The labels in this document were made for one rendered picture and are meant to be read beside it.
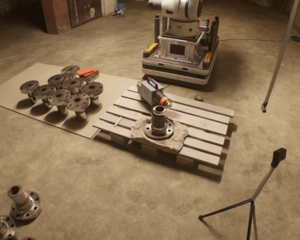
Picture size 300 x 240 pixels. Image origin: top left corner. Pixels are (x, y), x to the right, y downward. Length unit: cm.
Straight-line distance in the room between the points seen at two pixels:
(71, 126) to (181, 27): 177
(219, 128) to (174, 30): 141
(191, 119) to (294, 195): 119
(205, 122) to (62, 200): 146
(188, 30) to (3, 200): 270
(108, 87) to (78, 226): 186
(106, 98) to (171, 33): 117
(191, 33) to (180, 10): 36
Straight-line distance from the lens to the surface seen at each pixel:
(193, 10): 270
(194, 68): 277
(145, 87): 215
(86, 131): 229
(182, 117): 218
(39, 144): 235
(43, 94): 262
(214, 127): 213
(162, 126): 188
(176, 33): 288
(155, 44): 325
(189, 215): 168
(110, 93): 281
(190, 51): 288
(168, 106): 198
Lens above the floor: 149
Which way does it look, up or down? 39 degrees down
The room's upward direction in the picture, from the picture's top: straight up
